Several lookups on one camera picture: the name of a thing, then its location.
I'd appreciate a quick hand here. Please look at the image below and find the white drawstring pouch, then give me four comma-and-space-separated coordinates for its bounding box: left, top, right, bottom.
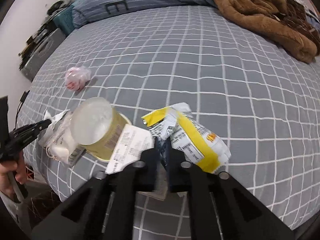
39, 110, 85, 167

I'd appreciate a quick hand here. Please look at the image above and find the yellow white snack wrapper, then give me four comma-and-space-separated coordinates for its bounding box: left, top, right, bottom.
142, 102, 231, 173

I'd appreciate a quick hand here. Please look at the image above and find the white printed paper leaflet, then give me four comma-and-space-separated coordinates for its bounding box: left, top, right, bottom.
105, 124, 153, 174

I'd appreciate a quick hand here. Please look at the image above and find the yellow yogurt cup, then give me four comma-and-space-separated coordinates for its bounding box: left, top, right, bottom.
70, 97, 131, 161

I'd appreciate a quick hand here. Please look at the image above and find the clear plastic bag red print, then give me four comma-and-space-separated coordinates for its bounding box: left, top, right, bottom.
65, 67, 91, 92

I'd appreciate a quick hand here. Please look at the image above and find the person left hand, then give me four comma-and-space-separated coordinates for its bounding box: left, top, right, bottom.
0, 151, 27, 200

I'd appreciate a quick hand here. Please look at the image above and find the grey hard suitcase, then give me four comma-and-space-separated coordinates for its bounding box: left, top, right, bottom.
20, 28, 66, 82

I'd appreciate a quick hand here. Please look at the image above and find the grey checked bed mattress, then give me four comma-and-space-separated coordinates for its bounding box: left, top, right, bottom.
18, 6, 319, 229

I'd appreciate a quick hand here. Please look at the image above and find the clutter on suitcases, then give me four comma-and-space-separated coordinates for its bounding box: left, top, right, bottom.
18, 0, 73, 59

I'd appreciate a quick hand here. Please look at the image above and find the brown fleece blanket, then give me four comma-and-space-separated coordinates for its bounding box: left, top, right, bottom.
214, 0, 319, 63

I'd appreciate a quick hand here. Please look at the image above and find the patterned pillow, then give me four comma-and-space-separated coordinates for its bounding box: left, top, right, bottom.
275, 0, 319, 37

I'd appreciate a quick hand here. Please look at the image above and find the black charger cable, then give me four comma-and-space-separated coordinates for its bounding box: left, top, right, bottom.
15, 89, 30, 128

